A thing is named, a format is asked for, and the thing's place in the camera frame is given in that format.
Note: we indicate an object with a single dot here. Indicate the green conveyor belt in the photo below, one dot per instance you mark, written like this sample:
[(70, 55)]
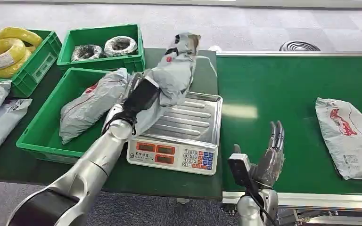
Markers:
[(262, 78)]

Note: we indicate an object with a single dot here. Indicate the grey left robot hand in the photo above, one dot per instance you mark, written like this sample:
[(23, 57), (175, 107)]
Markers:
[(134, 84)]

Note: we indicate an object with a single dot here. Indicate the steel electronic weighing scale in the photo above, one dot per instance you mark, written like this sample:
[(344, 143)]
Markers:
[(181, 156)]

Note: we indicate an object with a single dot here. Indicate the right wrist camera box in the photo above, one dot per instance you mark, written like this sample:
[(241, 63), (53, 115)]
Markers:
[(242, 170)]

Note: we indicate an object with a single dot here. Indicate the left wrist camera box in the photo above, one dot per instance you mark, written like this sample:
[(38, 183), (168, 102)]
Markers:
[(140, 99)]

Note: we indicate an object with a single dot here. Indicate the green crate holding yellow coils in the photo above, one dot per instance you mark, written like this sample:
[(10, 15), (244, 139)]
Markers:
[(40, 65)]

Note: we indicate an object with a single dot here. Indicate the large green plastic crate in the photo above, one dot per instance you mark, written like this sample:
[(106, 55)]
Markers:
[(43, 131)]

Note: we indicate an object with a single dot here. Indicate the grey plastic mailer parcel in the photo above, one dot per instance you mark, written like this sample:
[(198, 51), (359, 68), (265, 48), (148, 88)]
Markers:
[(346, 140), (174, 75), (87, 106)]

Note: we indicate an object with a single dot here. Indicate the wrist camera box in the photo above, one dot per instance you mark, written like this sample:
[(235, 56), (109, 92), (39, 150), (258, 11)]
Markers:
[(140, 99), (242, 170)]

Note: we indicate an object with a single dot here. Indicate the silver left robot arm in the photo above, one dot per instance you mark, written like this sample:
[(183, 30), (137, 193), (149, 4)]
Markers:
[(90, 168)]

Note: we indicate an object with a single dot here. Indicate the round metal floor grille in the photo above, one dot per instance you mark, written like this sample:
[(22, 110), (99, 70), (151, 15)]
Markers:
[(299, 46)]

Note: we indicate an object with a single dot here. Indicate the green crate holding black coils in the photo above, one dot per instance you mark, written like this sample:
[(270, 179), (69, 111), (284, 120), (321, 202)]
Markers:
[(78, 36)]

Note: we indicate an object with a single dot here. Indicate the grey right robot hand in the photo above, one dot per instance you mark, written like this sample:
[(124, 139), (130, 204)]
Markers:
[(270, 165)]

